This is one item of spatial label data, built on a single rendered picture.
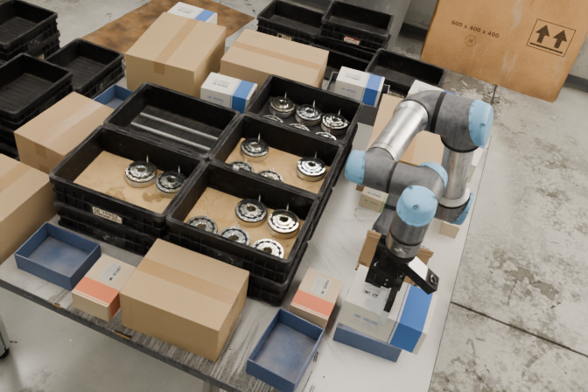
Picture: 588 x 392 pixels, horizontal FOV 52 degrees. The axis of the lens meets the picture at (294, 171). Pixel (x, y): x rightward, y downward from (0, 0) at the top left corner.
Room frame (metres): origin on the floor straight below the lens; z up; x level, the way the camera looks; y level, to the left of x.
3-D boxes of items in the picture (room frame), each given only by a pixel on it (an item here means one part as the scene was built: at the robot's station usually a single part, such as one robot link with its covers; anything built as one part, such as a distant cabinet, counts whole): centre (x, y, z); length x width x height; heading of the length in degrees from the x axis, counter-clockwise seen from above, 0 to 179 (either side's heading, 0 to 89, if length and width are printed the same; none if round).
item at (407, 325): (0.90, -0.28, 1.09); 0.20 x 0.12 x 0.09; 75
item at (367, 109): (2.27, -0.21, 0.78); 0.27 x 0.20 x 0.05; 83
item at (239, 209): (1.36, 0.11, 0.86); 0.10 x 0.10 x 0.01
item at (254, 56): (2.27, 0.16, 0.80); 0.40 x 0.30 x 0.20; 80
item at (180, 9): (2.54, 0.60, 0.83); 0.20 x 0.12 x 0.09; 78
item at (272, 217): (1.34, 0.00, 0.86); 0.10 x 0.10 x 0.01
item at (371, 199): (1.64, -0.38, 0.73); 0.24 x 0.06 x 0.06; 75
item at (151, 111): (1.68, 0.45, 0.87); 0.40 x 0.30 x 0.11; 78
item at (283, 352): (0.96, -0.07, 0.74); 0.20 x 0.15 x 0.07; 161
